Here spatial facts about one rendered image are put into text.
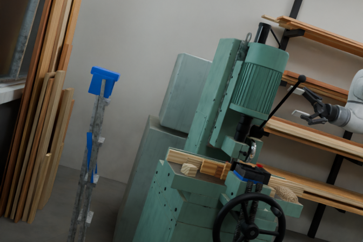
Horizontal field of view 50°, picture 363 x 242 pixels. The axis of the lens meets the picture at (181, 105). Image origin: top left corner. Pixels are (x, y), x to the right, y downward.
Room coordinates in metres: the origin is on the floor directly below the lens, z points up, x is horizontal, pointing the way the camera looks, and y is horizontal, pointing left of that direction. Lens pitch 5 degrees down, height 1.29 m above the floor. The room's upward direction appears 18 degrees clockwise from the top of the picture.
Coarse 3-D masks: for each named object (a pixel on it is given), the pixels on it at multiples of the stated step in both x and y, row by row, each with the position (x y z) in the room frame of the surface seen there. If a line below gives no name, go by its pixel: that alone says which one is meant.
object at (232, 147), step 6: (228, 138) 1.76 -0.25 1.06; (222, 144) 1.81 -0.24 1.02; (228, 144) 1.74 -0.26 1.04; (234, 144) 1.68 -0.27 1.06; (240, 144) 1.68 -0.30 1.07; (246, 144) 1.72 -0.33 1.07; (228, 150) 1.72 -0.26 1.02; (234, 150) 1.68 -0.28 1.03; (240, 150) 1.69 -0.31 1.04; (246, 150) 1.69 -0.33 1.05; (234, 156) 1.68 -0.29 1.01; (240, 156) 1.69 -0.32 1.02
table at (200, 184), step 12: (168, 168) 1.61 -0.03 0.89; (180, 168) 1.61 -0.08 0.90; (168, 180) 1.55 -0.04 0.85; (180, 180) 1.51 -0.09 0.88; (192, 180) 1.52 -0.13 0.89; (204, 180) 1.54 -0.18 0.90; (216, 180) 1.60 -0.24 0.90; (192, 192) 1.52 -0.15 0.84; (204, 192) 1.54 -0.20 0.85; (216, 192) 1.55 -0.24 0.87; (240, 204) 1.48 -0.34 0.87; (288, 204) 1.64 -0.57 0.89; (264, 216) 1.51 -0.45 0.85
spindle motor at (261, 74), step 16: (256, 48) 1.68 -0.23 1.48; (272, 48) 1.65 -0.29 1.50; (256, 64) 1.66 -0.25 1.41; (272, 64) 1.65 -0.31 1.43; (240, 80) 1.71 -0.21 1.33; (256, 80) 1.65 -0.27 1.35; (272, 80) 1.66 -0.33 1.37; (240, 96) 1.68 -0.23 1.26; (256, 96) 1.65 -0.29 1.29; (272, 96) 1.68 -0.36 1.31; (240, 112) 1.66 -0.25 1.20; (256, 112) 1.65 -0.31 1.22
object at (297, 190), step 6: (186, 162) 1.69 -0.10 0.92; (192, 162) 1.68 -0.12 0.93; (198, 162) 1.68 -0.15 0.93; (198, 168) 1.69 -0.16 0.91; (270, 180) 1.78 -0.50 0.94; (276, 180) 1.80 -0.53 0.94; (288, 186) 1.81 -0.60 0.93; (294, 186) 1.81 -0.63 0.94; (294, 192) 1.82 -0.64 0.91; (300, 192) 1.83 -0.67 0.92
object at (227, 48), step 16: (224, 48) 1.97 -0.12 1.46; (224, 64) 1.89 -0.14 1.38; (208, 80) 2.05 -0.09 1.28; (224, 80) 1.88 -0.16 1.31; (208, 96) 1.97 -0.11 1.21; (208, 112) 1.90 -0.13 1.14; (192, 128) 2.04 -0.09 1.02; (208, 128) 1.88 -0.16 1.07; (192, 144) 1.96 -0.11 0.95; (224, 160) 1.92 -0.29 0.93
